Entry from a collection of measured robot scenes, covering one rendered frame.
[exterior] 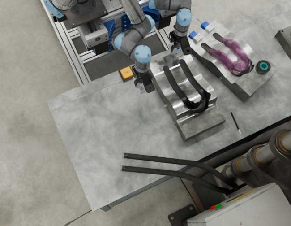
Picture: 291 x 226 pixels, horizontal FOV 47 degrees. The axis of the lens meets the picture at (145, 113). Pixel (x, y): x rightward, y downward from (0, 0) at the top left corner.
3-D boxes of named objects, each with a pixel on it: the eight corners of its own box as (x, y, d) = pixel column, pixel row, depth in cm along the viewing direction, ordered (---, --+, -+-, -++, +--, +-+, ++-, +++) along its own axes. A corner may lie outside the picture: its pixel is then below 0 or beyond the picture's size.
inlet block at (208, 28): (193, 22, 212) (194, 17, 207) (198, 18, 214) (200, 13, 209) (207, 36, 210) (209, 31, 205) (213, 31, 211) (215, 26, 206)
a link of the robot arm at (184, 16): (193, 6, 165) (192, 21, 162) (189, 19, 176) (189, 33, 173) (177, 5, 165) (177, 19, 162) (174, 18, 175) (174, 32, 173)
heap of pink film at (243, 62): (204, 52, 202) (207, 45, 195) (223, 35, 207) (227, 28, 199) (235, 81, 197) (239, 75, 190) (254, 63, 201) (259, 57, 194)
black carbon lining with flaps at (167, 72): (160, 69, 197) (161, 61, 188) (184, 58, 199) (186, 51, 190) (187, 119, 187) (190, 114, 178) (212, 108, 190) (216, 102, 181)
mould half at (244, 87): (185, 47, 210) (188, 38, 199) (213, 24, 216) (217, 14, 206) (243, 102, 199) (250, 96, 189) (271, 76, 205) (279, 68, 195)
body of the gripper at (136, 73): (143, 66, 179) (144, 55, 168) (151, 79, 177) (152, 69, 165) (130, 71, 178) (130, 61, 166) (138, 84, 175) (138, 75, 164)
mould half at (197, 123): (146, 69, 204) (147, 59, 191) (183, 54, 208) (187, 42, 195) (184, 141, 190) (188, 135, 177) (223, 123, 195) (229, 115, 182)
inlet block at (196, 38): (181, 32, 210) (182, 27, 205) (186, 28, 211) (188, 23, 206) (195, 45, 207) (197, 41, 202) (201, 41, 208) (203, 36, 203)
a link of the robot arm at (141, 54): (140, 39, 153) (155, 50, 151) (140, 51, 163) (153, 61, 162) (130, 51, 151) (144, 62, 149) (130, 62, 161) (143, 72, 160)
